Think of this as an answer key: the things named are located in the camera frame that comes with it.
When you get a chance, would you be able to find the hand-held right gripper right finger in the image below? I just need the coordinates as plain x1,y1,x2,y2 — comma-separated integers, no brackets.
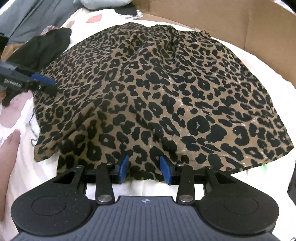
160,155,233,204

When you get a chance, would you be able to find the grey neck pillow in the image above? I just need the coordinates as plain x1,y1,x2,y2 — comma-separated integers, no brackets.
82,0,132,10

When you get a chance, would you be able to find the leopard print skirt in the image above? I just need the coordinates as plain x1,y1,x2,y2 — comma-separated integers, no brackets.
33,22,295,182

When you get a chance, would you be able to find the brown garment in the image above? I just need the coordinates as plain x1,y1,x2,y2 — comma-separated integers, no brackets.
1,43,26,61

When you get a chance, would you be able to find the bear print blanket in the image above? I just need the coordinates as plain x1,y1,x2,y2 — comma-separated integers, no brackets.
0,8,296,223

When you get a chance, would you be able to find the brown cardboard sheet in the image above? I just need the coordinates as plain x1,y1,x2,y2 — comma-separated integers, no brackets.
132,0,296,80

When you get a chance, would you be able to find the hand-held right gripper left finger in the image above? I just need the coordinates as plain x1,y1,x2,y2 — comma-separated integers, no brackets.
53,155,129,205

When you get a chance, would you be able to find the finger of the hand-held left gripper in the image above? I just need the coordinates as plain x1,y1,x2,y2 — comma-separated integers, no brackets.
31,82,59,96
30,73,56,86

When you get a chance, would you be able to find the paisley patterned garment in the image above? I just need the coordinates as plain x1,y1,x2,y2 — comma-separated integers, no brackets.
42,25,59,35

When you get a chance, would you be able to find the black cloth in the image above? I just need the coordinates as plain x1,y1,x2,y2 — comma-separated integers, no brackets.
114,3,138,18

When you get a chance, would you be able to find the black garment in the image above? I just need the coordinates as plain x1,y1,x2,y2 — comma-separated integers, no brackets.
0,28,72,107

